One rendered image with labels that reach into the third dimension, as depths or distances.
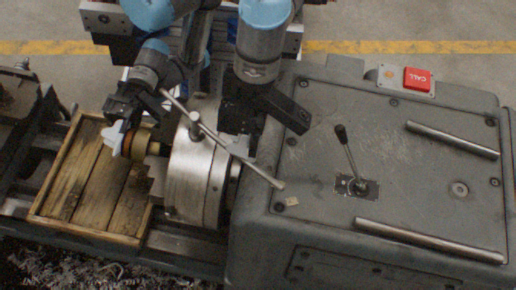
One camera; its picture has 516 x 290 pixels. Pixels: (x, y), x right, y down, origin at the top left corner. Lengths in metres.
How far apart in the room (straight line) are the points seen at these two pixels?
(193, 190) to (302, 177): 0.24
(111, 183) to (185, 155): 0.41
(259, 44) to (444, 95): 0.59
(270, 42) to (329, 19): 2.41
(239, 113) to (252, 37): 0.15
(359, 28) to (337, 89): 2.02
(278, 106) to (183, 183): 0.33
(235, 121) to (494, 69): 2.52
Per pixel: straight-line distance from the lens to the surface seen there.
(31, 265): 1.79
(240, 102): 0.88
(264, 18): 0.76
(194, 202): 1.12
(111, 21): 1.55
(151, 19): 1.12
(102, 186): 1.46
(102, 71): 2.87
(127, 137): 1.25
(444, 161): 1.14
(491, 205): 1.14
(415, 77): 1.24
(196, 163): 1.08
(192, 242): 1.38
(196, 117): 1.02
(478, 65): 3.25
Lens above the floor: 2.15
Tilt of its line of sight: 57 degrees down
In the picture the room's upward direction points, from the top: 8 degrees clockwise
